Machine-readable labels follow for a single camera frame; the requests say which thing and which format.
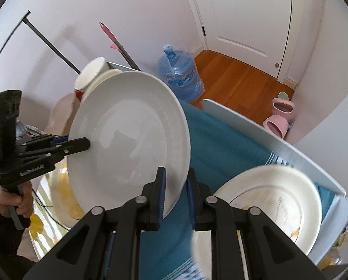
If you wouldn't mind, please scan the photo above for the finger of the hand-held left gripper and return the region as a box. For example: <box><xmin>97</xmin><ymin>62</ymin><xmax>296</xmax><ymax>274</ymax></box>
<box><xmin>16</xmin><ymin>133</ymin><xmax>70</xmax><ymax>152</ymax></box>
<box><xmin>15</xmin><ymin>138</ymin><xmax>91</xmax><ymax>167</ymax></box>

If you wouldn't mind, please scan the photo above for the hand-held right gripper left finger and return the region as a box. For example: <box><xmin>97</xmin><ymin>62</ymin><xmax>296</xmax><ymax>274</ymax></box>
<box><xmin>22</xmin><ymin>167</ymin><xmax>166</xmax><ymax>280</ymax></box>

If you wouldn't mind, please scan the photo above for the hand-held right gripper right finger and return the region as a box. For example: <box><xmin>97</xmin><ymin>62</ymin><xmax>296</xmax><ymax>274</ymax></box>
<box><xmin>186</xmin><ymin>168</ymin><xmax>327</xmax><ymax>280</ymax></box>

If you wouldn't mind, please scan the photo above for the white plate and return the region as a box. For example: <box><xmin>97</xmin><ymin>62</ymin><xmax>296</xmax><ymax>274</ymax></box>
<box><xmin>68</xmin><ymin>71</ymin><xmax>191</xmax><ymax>221</ymax></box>
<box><xmin>193</xmin><ymin>230</ymin><xmax>250</xmax><ymax>280</ymax></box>

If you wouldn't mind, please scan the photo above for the white bowl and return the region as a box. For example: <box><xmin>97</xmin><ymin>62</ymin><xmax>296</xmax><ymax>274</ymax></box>
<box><xmin>74</xmin><ymin>57</ymin><xmax>108</xmax><ymax>100</ymax></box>

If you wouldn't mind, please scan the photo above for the cream bowl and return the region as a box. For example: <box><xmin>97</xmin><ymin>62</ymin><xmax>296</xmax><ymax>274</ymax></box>
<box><xmin>83</xmin><ymin>68</ymin><xmax>123</xmax><ymax>100</ymax></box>

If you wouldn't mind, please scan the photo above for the person's left hand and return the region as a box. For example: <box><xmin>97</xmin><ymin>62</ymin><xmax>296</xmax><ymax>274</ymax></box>
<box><xmin>0</xmin><ymin>191</ymin><xmax>34</xmax><ymax>219</ymax></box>

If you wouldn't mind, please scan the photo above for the blue towel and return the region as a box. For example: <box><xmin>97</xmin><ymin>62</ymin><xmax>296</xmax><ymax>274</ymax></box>
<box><xmin>139</xmin><ymin>99</ymin><xmax>342</xmax><ymax>280</ymax></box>

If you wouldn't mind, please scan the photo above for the cream patterned plate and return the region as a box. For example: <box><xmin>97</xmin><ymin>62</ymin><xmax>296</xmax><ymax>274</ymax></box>
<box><xmin>212</xmin><ymin>166</ymin><xmax>323</xmax><ymax>257</ymax></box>

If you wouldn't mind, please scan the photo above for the black rack pole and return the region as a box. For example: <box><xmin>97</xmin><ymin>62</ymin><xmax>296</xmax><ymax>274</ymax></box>
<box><xmin>0</xmin><ymin>11</ymin><xmax>81</xmax><ymax>75</ymax></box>

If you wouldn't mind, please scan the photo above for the floral tablecloth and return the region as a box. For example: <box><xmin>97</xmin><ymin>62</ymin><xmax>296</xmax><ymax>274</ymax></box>
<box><xmin>15</xmin><ymin>122</ymin><xmax>75</xmax><ymax>261</ymax></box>

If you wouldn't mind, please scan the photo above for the pink slipper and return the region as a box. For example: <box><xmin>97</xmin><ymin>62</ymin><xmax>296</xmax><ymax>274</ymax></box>
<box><xmin>272</xmin><ymin>98</ymin><xmax>296</xmax><ymax>123</ymax></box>
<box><xmin>263</xmin><ymin>116</ymin><xmax>289</xmax><ymax>140</ymax></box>

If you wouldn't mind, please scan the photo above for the blue water jug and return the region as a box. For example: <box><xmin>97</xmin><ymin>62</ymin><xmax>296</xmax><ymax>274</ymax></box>
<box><xmin>157</xmin><ymin>44</ymin><xmax>205</xmax><ymax>103</ymax></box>

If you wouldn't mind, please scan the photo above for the white door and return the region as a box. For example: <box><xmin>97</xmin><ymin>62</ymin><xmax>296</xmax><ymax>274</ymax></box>
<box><xmin>180</xmin><ymin>0</ymin><xmax>304</xmax><ymax>84</ymax></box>

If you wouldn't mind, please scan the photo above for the pink handled mop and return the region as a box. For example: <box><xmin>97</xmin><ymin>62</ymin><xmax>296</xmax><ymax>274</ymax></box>
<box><xmin>99</xmin><ymin>22</ymin><xmax>141</xmax><ymax>72</ymax></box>

